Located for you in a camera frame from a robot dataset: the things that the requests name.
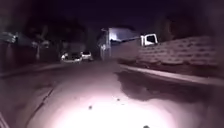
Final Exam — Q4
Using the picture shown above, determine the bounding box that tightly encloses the white parked car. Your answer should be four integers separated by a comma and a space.
80, 50, 94, 62

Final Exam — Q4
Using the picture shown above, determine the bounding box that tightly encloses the grey asphalt road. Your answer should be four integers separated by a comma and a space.
0, 59, 224, 128

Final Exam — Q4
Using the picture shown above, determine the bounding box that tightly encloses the group of trees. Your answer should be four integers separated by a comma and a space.
23, 19, 88, 63

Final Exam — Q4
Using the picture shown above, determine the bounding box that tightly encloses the white truck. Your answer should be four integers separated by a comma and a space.
139, 32, 160, 48

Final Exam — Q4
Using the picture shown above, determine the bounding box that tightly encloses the block wall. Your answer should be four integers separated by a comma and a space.
137, 34, 222, 67

